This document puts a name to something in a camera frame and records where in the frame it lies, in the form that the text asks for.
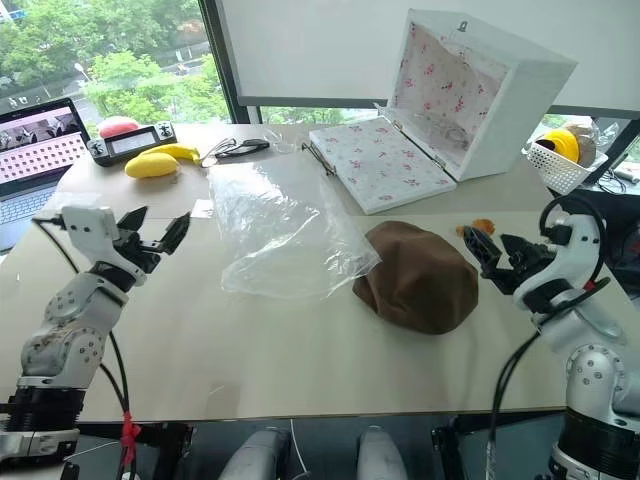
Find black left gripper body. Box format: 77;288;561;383
115;227;170;275

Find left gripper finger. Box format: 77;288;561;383
115;205;150;233
159;211;193;257

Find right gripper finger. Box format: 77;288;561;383
500;233;530;265
462;225;504;277

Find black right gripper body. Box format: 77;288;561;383
479;241;560;296

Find small orange object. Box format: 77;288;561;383
455;217;497;237

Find brown cloth bundle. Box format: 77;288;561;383
351;220;481;337

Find clear plastic bag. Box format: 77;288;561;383
206;158;383;302

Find yellow toy mango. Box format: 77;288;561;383
124;152;181;180

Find black handheld controller with screen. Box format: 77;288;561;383
86;121;178;168

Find yellow toy banana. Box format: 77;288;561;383
144;142;202;164

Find white perforated plastic basket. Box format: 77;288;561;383
521;139;610;194

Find red round toy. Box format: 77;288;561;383
97;115;139;139

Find black sunglasses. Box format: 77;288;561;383
201;138;272;167

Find open laptop computer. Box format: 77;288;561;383
0;97;92;252

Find white box with floral lining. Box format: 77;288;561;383
308;6;579;217

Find crumpled clear plastic wrap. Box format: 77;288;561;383
260;126;304;156

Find grey rounded robot leg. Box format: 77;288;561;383
223;426;292;480
356;425;407;480

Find white board panel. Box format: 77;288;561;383
214;0;640;114

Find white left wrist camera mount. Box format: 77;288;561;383
60;204;147;287

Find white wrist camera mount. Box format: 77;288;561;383
513;213;609;314
60;204;147;287

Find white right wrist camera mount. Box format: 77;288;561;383
513;213;609;314

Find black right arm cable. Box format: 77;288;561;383
491;193;610;480

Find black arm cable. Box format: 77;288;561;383
31;214;144;480
491;193;610;480

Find dark window frame post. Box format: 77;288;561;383
196;0;264;126

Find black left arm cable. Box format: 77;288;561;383
31;214;144;480

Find thin white cable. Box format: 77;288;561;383
289;418;312;480

